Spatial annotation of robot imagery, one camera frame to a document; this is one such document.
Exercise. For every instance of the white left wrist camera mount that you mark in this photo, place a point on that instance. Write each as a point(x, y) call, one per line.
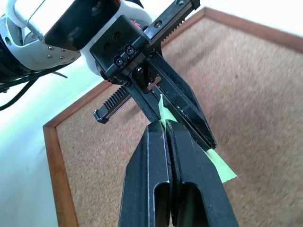
point(135, 14)

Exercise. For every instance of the green paper note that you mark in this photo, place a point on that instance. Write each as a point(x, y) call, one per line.
point(220, 165)

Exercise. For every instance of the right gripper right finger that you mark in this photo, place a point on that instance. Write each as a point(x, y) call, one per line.
point(196, 189)

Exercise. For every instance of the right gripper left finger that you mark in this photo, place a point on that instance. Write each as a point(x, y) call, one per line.
point(146, 177)

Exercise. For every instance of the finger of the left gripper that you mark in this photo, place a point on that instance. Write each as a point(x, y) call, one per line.
point(184, 104)

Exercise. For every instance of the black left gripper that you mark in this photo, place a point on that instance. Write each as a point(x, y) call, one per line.
point(118, 40)

